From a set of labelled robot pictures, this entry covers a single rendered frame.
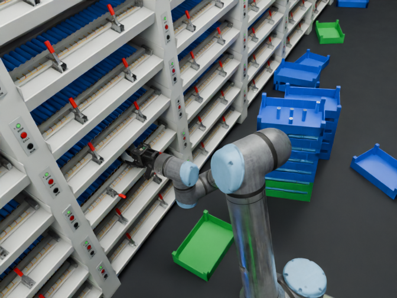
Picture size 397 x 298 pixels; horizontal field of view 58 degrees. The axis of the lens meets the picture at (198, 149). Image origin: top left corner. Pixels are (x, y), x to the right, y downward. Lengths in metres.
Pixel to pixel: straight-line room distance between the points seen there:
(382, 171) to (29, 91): 1.88
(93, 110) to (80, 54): 0.20
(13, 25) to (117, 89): 0.47
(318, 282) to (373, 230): 0.75
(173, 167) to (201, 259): 0.62
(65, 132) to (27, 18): 0.38
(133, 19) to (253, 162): 0.72
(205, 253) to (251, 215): 0.89
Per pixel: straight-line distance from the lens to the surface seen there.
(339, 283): 1.84
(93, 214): 1.48
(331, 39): 3.45
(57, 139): 1.22
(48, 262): 1.43
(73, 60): 1.18
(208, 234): 1.91
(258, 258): 1.09
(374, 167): 2.32
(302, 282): 1.34
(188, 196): 1.43
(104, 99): 1.32
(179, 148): 1.80
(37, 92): 1.10
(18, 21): 1.04
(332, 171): 2.24
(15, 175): 1.16
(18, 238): 1.28
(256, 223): 1.00
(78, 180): 1.34
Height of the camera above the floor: 1.61
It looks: 44 degrees down
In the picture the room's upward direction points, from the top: 7 degrees counter-clockwise
